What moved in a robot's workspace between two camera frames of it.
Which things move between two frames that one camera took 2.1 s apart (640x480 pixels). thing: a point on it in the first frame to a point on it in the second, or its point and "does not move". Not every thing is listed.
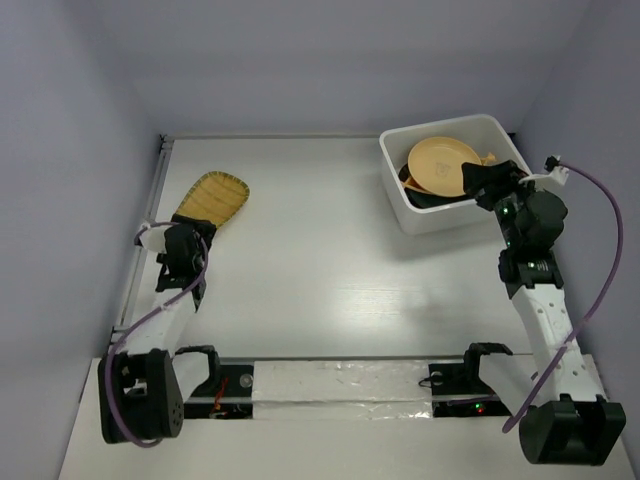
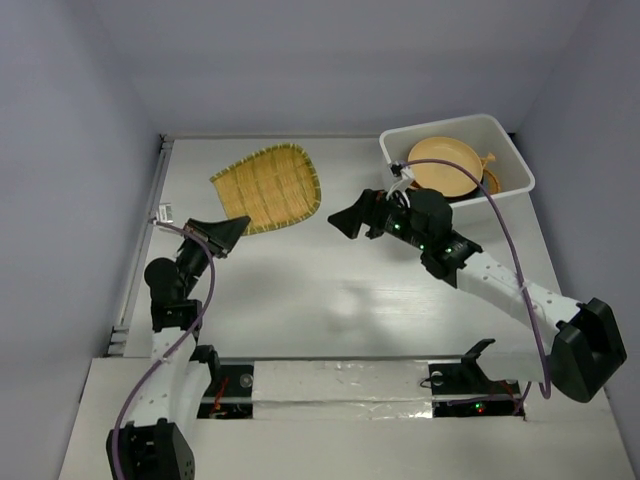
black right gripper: [478, 176] to [370, 207]
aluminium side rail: [121, 331] does not move
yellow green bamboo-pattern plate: [214, 197] to [275, 187]
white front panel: [333, 420] does not move
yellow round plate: [436, 165] does not move
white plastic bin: [484, 131] does not move
